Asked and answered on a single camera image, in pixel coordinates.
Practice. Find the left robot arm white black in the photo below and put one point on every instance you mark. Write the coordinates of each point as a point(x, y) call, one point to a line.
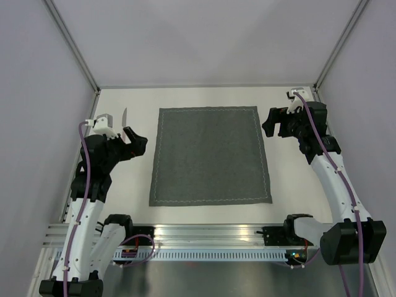
point(83, 262)

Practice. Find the grey cloth napkin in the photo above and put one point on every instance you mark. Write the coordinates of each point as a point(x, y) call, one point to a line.
point(209, 156)

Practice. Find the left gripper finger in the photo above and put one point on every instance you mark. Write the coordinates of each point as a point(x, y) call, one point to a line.
point(127, 134)
point(138, 145)

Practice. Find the left aluminium frame post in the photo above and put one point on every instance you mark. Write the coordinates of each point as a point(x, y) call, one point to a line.
point(57, 18)

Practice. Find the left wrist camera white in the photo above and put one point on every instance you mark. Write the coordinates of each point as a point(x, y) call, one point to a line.
point(102, 125)

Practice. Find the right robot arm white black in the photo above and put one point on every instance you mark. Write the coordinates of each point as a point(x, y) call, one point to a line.
point(353, 236)

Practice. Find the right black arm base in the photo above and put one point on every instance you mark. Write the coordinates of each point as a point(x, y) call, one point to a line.
point(279, 236)

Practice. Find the white slotted cable duct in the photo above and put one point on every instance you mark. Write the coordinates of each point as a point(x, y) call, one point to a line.
point(215, 255)

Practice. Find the right aluminium frame post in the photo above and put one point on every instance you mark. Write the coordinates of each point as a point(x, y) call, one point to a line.
point(349, 27)

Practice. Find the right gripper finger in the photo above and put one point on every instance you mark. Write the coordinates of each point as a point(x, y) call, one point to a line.
point(274, 115)
point(269, 128)

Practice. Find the aluminium front rail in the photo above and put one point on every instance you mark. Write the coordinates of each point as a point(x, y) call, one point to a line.
point(196, 235)

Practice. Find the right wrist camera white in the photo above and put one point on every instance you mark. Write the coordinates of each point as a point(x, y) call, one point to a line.
point(295, 97)

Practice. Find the aluminium frame post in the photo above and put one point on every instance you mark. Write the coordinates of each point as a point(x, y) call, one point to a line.
point(57, 18)
point(349, 27)

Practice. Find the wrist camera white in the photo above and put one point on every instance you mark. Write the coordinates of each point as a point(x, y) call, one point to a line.
point(102, 125)
point(295, 97)

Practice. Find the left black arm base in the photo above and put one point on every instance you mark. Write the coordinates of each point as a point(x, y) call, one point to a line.
point(141, 241)

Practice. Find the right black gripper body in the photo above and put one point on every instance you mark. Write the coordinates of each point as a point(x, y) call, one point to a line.
point(291, 125)

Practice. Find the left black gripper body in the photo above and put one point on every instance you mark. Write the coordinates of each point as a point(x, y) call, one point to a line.
point(118, 151)

